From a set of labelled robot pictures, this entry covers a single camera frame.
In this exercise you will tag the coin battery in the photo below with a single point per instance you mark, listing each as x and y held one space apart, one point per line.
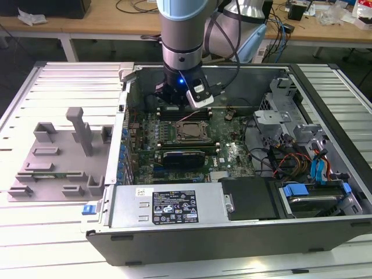
230 115

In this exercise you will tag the blue case latch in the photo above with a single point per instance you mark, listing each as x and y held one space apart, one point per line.
88 210

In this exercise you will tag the silver CPU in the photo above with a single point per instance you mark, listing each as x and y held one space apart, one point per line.
192 131

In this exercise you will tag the grey parts rack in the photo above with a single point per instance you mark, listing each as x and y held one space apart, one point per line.
69 168

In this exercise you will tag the red white package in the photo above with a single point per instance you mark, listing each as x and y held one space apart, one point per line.
363 11

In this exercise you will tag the clear plastic bags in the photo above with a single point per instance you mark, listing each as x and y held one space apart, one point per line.
334 13

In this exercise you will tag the wooden desk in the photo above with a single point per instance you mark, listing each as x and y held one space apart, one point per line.
116 23

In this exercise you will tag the green motherboard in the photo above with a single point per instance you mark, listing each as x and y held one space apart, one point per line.
232 142

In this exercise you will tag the grey power supply unit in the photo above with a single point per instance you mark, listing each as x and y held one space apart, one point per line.
128 206

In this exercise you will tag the pale grey case latch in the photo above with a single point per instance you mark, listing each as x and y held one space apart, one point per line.
126 71

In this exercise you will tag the metal locking lever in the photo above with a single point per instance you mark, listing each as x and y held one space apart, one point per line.
189 117

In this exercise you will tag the silver chipset heatsink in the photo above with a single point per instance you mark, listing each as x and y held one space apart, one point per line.
220 176

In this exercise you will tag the black graphics card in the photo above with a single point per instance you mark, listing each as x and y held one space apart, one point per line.
183 160

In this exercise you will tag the grey metal drive cage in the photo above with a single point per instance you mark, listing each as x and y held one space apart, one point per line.
271 117

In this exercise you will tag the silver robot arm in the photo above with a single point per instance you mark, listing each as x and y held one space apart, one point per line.
180 37

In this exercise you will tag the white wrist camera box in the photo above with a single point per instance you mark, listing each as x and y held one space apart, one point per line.
203 101

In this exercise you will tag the green RAM stick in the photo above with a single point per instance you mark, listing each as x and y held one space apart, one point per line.
58 175

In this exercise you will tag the hard disk in blue carrier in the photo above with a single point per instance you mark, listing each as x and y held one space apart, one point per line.
314 203

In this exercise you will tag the wide black equipment box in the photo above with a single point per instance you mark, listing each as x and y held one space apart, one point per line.
43 7

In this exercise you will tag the crumpled white bag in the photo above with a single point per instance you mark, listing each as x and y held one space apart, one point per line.
30 18

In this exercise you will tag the black plastic shroud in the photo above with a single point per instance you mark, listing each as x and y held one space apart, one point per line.
250 200

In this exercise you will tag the small black adapter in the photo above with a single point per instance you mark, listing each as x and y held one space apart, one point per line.
289 28

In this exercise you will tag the black round speaker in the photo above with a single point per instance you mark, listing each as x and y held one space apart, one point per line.
149 103

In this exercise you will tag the black PC case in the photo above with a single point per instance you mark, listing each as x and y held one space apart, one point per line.
203 247

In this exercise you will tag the CPU socket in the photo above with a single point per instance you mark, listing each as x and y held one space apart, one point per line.
175 139

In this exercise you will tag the black RAM slot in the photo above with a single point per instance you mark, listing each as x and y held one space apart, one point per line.
167 118
210 150
167 112
167 115
189 145
189 142
189 148
167 109

